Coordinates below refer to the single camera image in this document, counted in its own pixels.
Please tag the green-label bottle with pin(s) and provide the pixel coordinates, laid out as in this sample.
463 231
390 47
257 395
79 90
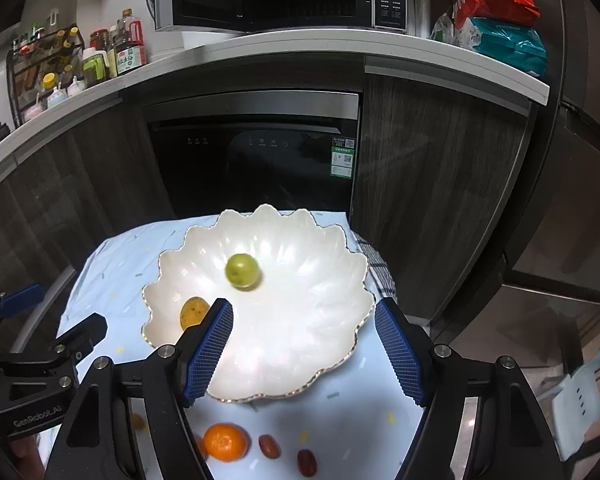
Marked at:
95 67

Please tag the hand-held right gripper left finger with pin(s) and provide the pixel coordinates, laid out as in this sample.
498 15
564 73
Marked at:
207 355

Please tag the large soy sauce bottle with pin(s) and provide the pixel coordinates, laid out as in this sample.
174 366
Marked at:
130 55

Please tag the yellow-lid bottle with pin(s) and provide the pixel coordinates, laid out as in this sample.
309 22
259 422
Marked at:
50 81

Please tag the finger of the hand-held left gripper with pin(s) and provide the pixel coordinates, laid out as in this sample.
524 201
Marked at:
85 332
22 300

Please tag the grey steel refrigerator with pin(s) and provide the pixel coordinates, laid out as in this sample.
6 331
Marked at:
580 160

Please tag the black built-in dishwasher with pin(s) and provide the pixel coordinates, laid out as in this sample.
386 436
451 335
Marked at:
260 170

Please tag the dark wood cabinet door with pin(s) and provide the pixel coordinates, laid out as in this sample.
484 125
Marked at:
80 185
430 185

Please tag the light blue confetti tablecloth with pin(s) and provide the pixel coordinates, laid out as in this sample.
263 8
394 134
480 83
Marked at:
115 280

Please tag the plastic wrap roll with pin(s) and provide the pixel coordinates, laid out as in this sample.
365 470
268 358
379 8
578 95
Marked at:
422 10

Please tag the teal snack bag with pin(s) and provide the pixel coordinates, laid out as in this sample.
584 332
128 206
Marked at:
510 45

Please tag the orange mandarin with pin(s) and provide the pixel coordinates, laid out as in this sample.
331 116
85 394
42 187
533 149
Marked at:
225 442

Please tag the checkered cloth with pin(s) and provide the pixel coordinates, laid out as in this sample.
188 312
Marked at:
380 270

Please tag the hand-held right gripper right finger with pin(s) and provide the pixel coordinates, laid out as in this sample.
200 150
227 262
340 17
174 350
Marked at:
400 355

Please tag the red jujube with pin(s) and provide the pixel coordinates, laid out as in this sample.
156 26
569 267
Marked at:
306 461
269 446

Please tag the person's left hand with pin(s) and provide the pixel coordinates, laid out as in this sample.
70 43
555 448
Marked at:
27 457

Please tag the white scalloped bowl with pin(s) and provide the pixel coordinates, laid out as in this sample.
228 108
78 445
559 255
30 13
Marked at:
290 320

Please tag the potato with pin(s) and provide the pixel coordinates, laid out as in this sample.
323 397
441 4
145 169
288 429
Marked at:
192 312

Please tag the red-lid dark jar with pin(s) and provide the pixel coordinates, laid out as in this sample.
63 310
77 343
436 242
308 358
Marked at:
100 39

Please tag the light blue chair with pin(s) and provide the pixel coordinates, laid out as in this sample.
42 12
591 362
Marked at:
585 400

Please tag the row of dark seasoning bottles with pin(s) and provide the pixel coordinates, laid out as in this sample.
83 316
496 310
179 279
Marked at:
45 42

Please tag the red snack bag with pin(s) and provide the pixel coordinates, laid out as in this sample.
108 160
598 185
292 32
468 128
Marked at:
495 2

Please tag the white plastic bag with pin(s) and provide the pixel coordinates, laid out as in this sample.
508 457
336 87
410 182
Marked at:
447 30

